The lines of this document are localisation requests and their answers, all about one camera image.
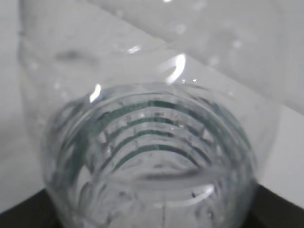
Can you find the clear bottle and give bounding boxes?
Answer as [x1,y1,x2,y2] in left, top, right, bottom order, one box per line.
[16,0,304,228]

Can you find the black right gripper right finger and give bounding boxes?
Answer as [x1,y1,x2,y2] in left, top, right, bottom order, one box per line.
[242,185,304,228]

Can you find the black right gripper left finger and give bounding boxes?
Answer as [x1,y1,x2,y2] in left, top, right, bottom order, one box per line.
[0,190,59,228]

